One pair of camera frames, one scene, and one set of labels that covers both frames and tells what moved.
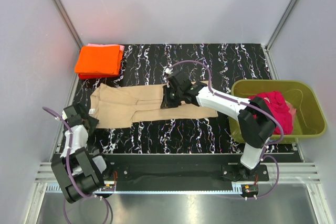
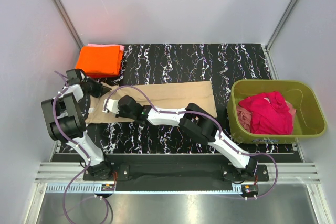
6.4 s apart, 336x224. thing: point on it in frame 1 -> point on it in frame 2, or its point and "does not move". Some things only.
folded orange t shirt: [102, 60] does not move
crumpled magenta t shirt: [275, 102] does not move
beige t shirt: [116, 106] does not move
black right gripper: [168, 97] -> [119, 108]
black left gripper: [89, 120] -> [95, 89]
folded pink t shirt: [122, 48] does not move
